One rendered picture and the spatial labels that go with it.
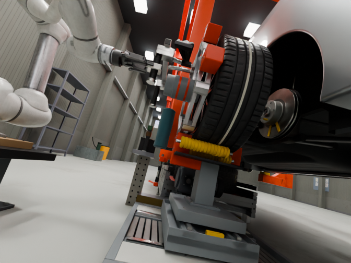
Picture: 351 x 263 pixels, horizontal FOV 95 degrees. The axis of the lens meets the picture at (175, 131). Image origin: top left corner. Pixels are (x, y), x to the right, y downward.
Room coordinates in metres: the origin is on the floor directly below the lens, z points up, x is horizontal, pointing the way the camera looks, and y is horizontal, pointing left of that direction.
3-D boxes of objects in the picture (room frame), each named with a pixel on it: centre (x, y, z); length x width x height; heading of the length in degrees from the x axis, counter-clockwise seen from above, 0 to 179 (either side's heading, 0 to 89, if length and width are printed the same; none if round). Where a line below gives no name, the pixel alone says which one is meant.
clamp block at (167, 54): (0.72, 0.14, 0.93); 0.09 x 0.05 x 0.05; 94
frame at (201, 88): (0.91, -0.05, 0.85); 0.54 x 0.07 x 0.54; 4
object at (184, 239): (0.92, -0.22, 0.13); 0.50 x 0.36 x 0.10; 4
